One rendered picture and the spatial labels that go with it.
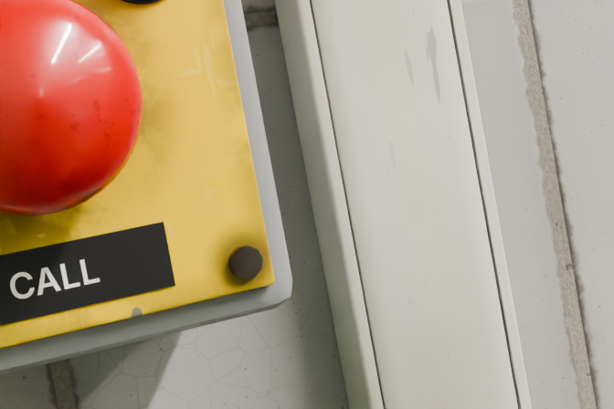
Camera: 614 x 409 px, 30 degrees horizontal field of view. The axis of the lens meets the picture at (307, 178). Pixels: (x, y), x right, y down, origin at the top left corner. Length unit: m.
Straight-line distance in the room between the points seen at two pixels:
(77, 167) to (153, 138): 0.03
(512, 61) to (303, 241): 0.08
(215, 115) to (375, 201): 0.08
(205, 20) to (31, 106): 0.05
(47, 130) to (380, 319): 0.14
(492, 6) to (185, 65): 0.14
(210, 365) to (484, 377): 0.08
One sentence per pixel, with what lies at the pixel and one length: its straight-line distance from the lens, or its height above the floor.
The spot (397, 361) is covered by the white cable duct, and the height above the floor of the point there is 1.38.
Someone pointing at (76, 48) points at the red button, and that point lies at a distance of 0.20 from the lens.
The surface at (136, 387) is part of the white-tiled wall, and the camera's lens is 0.31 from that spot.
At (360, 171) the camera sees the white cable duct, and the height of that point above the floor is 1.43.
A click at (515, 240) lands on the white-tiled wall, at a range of 0.34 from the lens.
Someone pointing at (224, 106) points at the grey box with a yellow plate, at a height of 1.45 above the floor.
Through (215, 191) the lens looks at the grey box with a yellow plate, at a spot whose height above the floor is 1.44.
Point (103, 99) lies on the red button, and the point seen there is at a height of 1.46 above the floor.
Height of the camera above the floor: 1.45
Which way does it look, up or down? 3 degrees down
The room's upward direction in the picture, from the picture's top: 10 degrees counter-clockwise
